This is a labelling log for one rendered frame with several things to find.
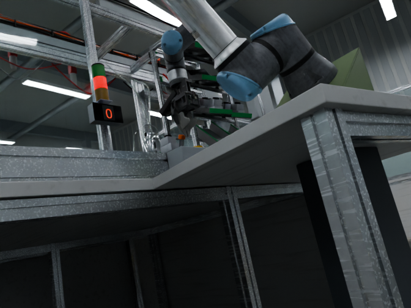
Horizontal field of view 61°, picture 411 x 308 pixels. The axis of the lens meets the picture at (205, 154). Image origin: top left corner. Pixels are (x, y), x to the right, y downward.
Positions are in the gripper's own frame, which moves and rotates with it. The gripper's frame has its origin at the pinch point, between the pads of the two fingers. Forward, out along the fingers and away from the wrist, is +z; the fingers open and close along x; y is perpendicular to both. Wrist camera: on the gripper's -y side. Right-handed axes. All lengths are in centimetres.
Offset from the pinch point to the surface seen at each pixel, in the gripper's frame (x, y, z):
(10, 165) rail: -64, 8, 15
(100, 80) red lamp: -20.0, -19.1, -27.4
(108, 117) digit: -19.2, -18.7, -12.2
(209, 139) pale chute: 21.2, -6.7, -2.0
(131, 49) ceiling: 424, -531, -453
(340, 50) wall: 834, -171, -365
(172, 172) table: -34.9, 26.7, 21.9
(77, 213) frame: -53, 15, 28
